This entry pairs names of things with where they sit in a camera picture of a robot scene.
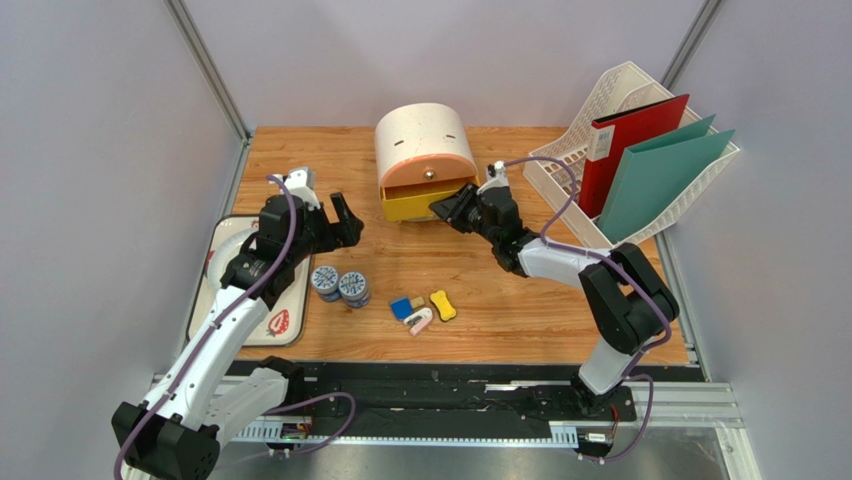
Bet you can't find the blue patterned tape roll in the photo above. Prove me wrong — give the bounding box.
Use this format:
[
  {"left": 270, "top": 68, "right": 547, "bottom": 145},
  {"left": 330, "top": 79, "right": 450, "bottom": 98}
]
[
  {"left": 310, "top": 265, "right": 341, "bottom": 302},
  {"left": 338, "top": 271, "right": 371, "bottom": 309}
]

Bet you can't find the round drawer storage box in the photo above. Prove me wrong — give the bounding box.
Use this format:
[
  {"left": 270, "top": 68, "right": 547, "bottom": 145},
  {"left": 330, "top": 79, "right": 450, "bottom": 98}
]
[{"left": 374, "top": 102, "right": 479, "bottom": 222}]

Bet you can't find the yellow bone-shaped eraser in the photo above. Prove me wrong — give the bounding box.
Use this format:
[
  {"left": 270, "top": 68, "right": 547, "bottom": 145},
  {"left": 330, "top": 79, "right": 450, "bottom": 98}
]
[{"left": 429, "top": 289, "right": 457, "bottom": 322}]

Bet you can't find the red file folder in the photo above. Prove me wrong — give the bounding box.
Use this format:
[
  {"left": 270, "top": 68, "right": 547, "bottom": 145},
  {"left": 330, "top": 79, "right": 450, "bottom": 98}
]
[{"left": 577, "top": 94, "right": 690, "bottom": 218}]

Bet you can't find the teal file folder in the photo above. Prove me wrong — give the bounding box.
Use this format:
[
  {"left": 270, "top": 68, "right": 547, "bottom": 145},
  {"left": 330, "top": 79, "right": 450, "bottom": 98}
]
[{"left": 597, "top": 115, "right": 735, "bottom": 244}]

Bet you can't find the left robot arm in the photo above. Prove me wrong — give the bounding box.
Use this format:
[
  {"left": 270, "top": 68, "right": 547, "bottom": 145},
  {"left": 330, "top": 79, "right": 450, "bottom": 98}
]
[{"left": 111, "top": 191, "right": 364, "bottom": 479}]

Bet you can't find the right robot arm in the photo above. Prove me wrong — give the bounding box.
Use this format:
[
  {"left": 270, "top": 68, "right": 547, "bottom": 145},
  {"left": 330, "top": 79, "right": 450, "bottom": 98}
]
[{"left": 429, "top": 183, "right": 679, "bottom": 399}]

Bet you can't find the blue grey lint roller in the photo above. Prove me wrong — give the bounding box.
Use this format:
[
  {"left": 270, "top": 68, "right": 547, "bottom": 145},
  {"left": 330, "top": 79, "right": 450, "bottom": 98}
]
[{"left": 389, "top": 296, "right": 413, "bottom": 321}]

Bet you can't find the strawberry pattern tray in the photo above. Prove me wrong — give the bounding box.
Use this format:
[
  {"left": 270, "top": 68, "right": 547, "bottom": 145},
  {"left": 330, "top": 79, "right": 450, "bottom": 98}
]
[{"left": 187, "top": 215, "right": 313, "bottom": 347}]

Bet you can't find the white paper plate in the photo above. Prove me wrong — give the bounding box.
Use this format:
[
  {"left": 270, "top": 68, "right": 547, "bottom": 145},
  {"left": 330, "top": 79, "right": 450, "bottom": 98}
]
[{"left": 205, "top": 229, "right": 255, "bottom": 292}]

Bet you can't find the white plastic file rack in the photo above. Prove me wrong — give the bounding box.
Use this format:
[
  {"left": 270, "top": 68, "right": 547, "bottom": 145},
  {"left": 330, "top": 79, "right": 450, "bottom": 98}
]
[{"left": 522, "top": 61, "right": 741, "bottom": 251}]

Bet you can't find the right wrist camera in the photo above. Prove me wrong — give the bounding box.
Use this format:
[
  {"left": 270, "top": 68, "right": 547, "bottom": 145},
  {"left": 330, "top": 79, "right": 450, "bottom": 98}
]
[{"left": 477, "top": 160, "right": 510, "bottom": 196}]

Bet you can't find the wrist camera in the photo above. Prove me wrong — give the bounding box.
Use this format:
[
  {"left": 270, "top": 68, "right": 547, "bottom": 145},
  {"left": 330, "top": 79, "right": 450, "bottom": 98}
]
[
  {"left": 267, "top": 166, "right": 322, "bottom": 210},
  {"left": 477, "top": 160, "right": 510, "bottom": 196}
]

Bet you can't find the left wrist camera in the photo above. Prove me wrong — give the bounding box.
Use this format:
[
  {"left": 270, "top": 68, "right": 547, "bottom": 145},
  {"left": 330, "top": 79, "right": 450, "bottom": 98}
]
[{"left": 267, "top": 166, "right": 322, "bottom": 210}]

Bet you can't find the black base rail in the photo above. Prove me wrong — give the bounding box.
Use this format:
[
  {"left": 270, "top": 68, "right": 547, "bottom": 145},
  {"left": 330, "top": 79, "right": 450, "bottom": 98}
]
[{"left": 240, "top": 361, "right": 667, "bottom": 441}]

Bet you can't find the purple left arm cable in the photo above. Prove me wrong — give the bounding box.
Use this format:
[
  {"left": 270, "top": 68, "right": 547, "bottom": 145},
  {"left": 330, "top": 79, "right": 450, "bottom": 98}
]
[{"left": 113, "top": 174, "right": 357, "bottom": 480}]

